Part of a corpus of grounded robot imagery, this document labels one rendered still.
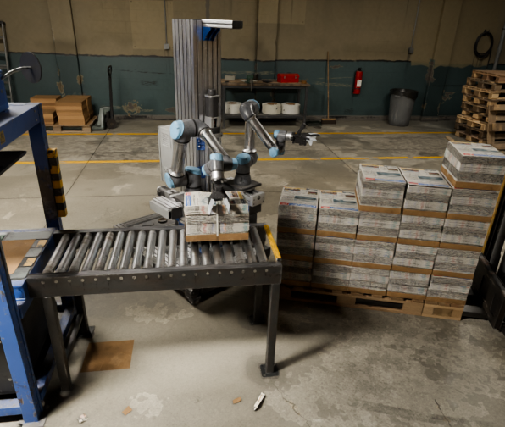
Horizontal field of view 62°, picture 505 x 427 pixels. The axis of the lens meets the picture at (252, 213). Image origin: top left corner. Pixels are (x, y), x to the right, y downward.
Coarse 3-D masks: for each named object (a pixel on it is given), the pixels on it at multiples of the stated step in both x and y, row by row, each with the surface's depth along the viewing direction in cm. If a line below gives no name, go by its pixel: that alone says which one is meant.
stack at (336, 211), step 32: (288, 192) 324; (320, 192) 327; (352, 192) 329; (288, 224) 309; (320, 224) 305; (352, 224) 301; (384, 224) 298; (416, 224) 294; (320, 256) 316; (352, 256) 312; (384, 256) 307; (416, 256) 304; (288, 288) 332; (320, 288) 328; (384, 288) 319; (416, 288) 314
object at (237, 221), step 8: (232, 192) 265; (240, 192) 266; (232, 200) 250; (240, 200) 250; (224, 208) 243; (232, 208) 243; (240, 208) 244; (224, 216) 244; (232, 216) 245; (240, 216) 245; (248, 216) 246; (224, 224) 246; (232, 224) 247; (240, 224) 248; (248, 224) 248; (224, 232) 248; (232, 232) 248; (240, 232) 249
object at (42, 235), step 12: (36, 228) 264; (48, 228) 265; (12, 240) 248; (36, 240) 250; (48, 240) 251; (36, 252) 236; (48, 252) 249; (24, 264) 224; (36, 264) 229; (12, 276) 214; (24, 276) 214; (24, 288) 211; (24, 300) 212
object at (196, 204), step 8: (192, 192) 264; (200, 192) 264; (208, 192) 266; (184, 200) 252; (192, 200) 249; (200, 200) 249; (184, 208) 241; (192, 208) 239; (200, 208) 240; (192, 216) 241; (200, 216) 242; (208, 216) 243; (192, 224) 243; (200, 224) 244; (208, 224) 245; (192, 232) 245; (200, 232) 245; (208, 232) 246
